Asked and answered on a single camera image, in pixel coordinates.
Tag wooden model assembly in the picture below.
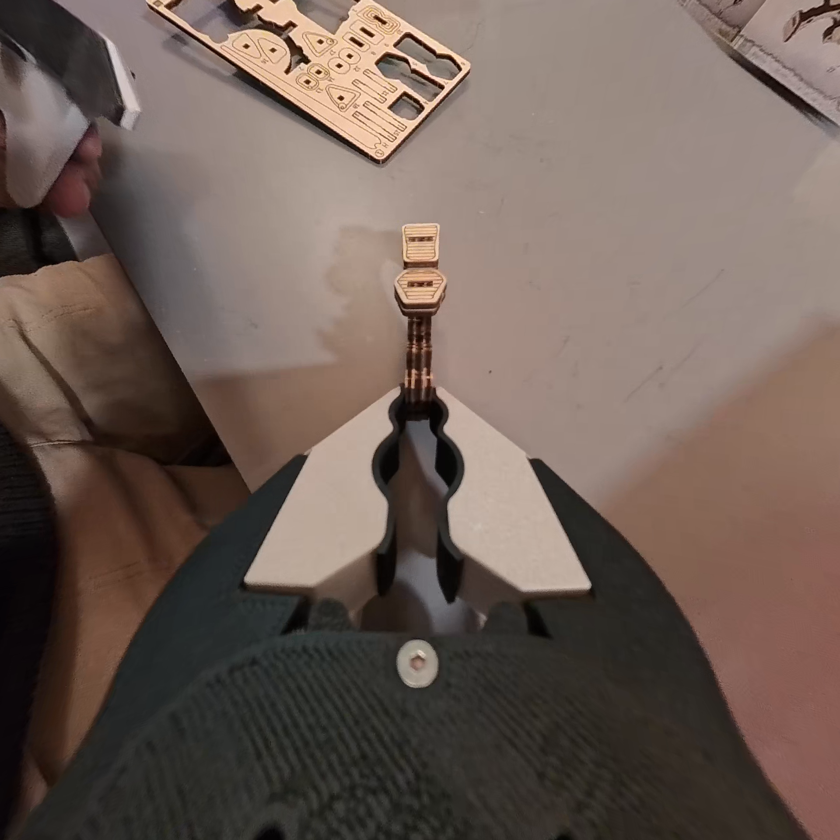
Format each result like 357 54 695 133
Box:
392 223 448 421

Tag person's tan trousers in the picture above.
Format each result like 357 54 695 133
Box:
0 252 253 840

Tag punched wooden part sheet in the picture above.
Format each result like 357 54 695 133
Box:
146 0 472 165

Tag person's left hand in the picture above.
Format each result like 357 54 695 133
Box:
49 125 104 217

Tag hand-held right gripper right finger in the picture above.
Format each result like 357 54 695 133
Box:
432 386 592 618

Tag printed instruction stand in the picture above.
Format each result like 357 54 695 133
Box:
679 0 840 127

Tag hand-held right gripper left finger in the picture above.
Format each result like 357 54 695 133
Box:
244 386 403 621

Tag person's black sweater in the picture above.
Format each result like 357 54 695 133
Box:
0 420 60 808

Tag grey desk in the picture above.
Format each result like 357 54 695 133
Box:
56 0 840 840

